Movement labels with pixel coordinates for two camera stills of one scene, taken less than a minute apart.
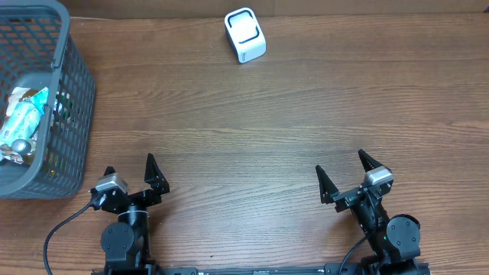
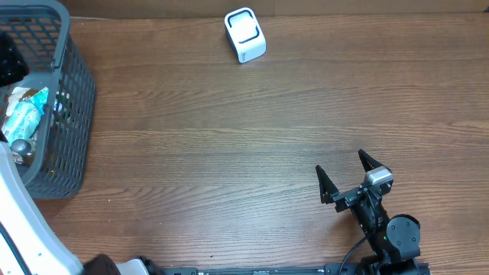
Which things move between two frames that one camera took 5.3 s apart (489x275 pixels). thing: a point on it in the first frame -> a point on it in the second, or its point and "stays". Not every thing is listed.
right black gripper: [352, 198] stays
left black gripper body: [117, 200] -> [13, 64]
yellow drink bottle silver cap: [21, 147] stays
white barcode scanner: [244, 34] stays
